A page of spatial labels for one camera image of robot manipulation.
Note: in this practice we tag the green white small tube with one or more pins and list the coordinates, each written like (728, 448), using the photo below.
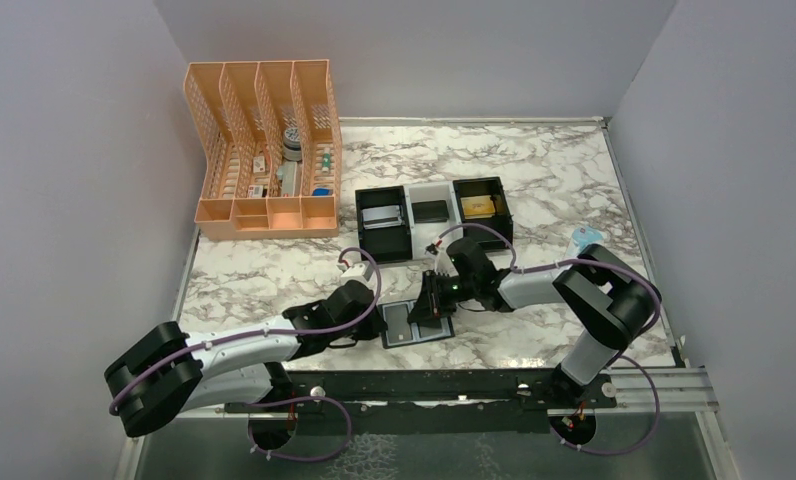
(326, 162)

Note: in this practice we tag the grey flat box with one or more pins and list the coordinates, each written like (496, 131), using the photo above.
(289, 176)

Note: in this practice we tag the silver card in left bin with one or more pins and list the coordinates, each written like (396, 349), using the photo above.
(382, 217)

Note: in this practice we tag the black card back side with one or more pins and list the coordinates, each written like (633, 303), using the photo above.
(434, 330)

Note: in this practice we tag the gold credit card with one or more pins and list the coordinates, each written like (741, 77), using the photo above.
(478, 207)

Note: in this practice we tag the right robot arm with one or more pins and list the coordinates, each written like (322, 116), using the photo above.
(614, 304)

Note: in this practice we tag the white middle card bin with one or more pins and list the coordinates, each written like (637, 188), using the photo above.
(422, 235)

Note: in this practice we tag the black mounting rail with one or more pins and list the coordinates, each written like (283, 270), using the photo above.
(425, 401)

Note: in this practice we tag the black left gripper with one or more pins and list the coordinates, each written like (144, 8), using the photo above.
(374, 328)

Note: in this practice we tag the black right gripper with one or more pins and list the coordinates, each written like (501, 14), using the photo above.
(428, 304)

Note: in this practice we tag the peach plastic file organizer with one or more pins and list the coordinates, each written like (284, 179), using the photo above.
(240, 110)

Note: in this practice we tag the red white small box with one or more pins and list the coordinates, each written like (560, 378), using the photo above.
(256, 191)

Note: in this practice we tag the blue nail clipper package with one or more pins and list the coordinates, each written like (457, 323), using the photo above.
(581, 238)

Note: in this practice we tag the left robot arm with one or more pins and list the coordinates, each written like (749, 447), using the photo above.
(169, 371)

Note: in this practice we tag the black left card bin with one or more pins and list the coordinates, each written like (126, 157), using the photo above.
(387, 245)

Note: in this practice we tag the black leather card holder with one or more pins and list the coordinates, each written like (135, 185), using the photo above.
(415, 340)

